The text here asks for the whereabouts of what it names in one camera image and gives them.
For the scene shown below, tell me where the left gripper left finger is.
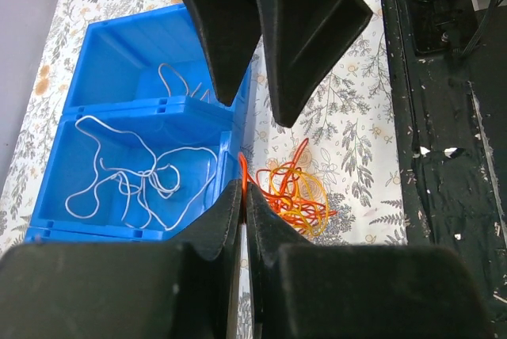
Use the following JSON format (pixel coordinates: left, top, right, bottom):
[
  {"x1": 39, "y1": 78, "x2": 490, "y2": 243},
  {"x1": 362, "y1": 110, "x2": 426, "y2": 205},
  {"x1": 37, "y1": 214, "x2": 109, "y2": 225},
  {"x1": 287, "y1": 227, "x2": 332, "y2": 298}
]
[{"x1": 1, "y1": 180, "x2": 242, "y2": 338}]

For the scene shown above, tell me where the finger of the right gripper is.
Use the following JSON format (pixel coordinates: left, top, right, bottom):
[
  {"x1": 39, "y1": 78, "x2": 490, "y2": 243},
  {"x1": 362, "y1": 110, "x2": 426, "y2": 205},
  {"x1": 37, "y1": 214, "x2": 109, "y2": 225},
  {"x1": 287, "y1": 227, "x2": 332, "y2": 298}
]
[
  {"x1": 257, "y1": 0, "x2": 372, "y2": 127},
  {"x1": 182, "y1": 0, "x2": 261, "y2": 106}
]

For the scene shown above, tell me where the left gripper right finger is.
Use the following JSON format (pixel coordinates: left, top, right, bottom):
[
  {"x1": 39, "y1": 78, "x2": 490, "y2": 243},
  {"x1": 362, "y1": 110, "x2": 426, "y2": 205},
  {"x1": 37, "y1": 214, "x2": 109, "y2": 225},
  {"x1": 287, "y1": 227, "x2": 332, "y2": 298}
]
[{"x1": 244, "y1": 185, "x2": 494, "y2": 338}]

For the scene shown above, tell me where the yellow wire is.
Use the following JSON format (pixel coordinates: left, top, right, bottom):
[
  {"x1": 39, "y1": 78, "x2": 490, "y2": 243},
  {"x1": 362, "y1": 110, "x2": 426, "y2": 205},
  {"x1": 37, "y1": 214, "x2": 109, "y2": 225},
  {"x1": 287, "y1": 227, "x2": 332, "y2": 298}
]
[{"x1": 269, "y1": 164, "x2": 330, "y2": 238}]

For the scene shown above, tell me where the white wire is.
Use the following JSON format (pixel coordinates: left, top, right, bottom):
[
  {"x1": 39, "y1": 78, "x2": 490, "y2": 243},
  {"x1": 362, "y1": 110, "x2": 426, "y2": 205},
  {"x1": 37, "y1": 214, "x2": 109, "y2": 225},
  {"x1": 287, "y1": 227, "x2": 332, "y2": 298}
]
[
  {"x1": 64, "y1": 115, "x2": 219, "y2": 232},
  {"x1": 157, "y1": 62, "x2": 212, "y2": 103}
]

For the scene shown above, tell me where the orange wire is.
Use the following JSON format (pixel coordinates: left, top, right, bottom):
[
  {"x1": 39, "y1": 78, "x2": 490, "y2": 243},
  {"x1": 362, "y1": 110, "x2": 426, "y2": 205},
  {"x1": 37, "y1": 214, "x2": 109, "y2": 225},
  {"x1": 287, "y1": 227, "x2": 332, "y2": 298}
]
[{"x1": 237, "y1": 137, "x2": 337, "y2": 229}]

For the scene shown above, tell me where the blue three-compartment bin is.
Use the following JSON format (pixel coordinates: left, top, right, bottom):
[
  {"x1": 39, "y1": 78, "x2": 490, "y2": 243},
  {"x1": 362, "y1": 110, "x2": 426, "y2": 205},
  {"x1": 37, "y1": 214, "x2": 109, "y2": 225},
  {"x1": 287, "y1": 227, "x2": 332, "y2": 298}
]
[{"x1": 26, "y1": 4, "x2": 250, "y2": 242}]

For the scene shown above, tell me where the floral table mat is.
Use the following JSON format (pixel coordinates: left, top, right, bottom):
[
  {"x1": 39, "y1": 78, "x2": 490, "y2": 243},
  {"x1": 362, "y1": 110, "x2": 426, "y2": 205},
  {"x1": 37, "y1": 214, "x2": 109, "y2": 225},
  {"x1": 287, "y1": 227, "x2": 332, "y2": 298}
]
[{"x1": 1, "y1": 0, "x2": 406, "y2": 249}]

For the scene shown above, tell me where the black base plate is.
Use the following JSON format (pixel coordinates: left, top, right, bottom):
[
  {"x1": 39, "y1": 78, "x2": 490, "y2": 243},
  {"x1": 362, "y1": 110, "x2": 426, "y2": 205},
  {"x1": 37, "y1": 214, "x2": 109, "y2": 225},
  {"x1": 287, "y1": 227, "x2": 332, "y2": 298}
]
[{"x1": 381, "y1": 0, "x2": 506, "y2": 336}]

